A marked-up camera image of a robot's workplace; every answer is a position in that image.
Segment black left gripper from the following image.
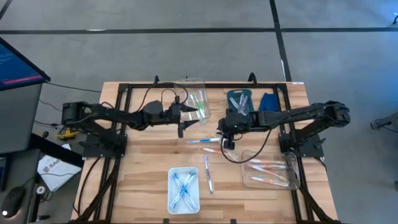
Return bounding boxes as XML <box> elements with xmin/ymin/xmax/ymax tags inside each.
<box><xmin>167</xmin><ymin>95</ymin><xmax>200</xmax><ymax>139</ymax></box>

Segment green toothbrush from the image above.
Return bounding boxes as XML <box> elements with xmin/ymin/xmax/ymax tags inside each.
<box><xmin>198</xmin><ymin>90</ymin><xmax>206</xmax><ymax>118</ymax></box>
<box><xmin>196</xmin><ymin>98</ymin><xmax>205</xmax><ymax>121</ymax></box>
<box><xmin>188</xmin><ymin>92</ymin><xmax>196</xmax><ymax>116</ymax></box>
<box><xmin>192</xmin><ymin>95</ymin><xmax>200</xmax><ymax>121</ymax></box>

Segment narrow clear plastic bin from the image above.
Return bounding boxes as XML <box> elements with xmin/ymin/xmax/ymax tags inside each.
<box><xmin>173</xmin><ymin>77</ymin><xmax>212</xmax><ymax>125</ymax></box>

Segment wide clear plastic bin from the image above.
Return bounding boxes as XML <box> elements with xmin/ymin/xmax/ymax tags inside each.
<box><xmin>241</xmin><ymin>150</ymin><xmax>301</xmax><ymax>190</ymax></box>

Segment white plastic bin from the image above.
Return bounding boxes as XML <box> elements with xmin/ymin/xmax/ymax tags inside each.
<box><xmin>167</xmin><ymin>167</ymin><xmax>201</xmax><ymax>215</ymax></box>

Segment teal plastic bin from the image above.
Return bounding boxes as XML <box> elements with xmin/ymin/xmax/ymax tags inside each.
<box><xmin>226</xmin><ymin>89</ymin><xmax>255</xmax><ymax>115</ymax></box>

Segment blue cloth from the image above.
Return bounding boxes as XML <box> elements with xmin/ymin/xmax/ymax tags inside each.
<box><xmin>258</xmin><ymin>92</ymin><xmax>279</xmax><ymax>113</ymax></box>

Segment white paper sheet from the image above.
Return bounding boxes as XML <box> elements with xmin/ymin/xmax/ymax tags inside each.
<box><xmin>37</xmin><ymin>143</ymin><xmax>83</xmax><ymax>193</ymax></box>

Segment grey stand leg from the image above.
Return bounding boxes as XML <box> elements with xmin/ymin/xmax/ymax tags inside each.
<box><xmin>370</xmin><ymin>111</ymin><xmax>398</xmax><ymax>131</ymax></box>

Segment black computer monitor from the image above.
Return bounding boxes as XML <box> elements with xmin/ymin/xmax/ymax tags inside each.
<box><xmin>0</xmin><ymin>36</ymin><xmax>51</xmax><ymax>92</ymax></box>

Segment black keyboard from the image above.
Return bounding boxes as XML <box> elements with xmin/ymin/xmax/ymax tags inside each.
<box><xmin>0</xmin><ymin>156</ymin><xmax>9</xmax><ymax>192</ymax></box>

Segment black computer mouse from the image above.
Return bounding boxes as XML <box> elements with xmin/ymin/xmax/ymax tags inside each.
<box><xmin>1</xmin><ymin>185</ymin><xmax>26</xmax><ymax>219</ymax></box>

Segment black floor cables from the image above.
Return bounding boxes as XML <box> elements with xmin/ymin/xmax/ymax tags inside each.
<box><xmin>34</xmin><ymin>81</ymin><xmax>103</xmax><ymax>110</ymax></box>

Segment yellow cable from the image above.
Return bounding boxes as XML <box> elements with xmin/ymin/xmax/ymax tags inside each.
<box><xmin>57</xmin><ymin>127</ymin><xmax>79</xmax><ymax>140</ymax></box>

